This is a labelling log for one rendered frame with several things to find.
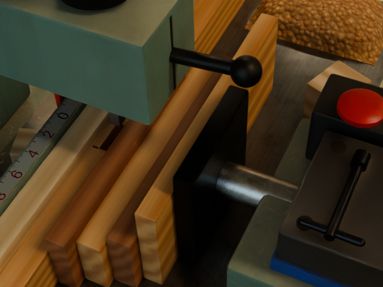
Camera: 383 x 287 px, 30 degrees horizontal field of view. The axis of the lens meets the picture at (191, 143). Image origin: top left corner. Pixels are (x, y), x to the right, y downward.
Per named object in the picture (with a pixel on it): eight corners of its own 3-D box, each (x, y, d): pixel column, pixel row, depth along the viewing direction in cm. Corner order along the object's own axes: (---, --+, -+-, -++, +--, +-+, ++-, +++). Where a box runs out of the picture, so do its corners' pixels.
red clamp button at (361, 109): (377, 137, 43) (380, 126, 42) (329, 122, 44) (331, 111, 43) (391, 104, 45) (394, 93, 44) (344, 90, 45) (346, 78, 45)
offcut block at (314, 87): (302, 115, 60) (306, 82, 57) (332, 91, 61) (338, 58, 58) (334, 137, 58) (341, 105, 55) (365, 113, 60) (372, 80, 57)
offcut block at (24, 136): (57, 152, 71) (51, 130, 68) (48, 178, 69) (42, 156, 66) (25, 150, 71) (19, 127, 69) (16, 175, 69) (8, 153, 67)
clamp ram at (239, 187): (276, 294, 48) (285, 219, 42) (176, 255, 51) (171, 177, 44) (319, 197, 54) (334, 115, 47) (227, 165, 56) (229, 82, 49)
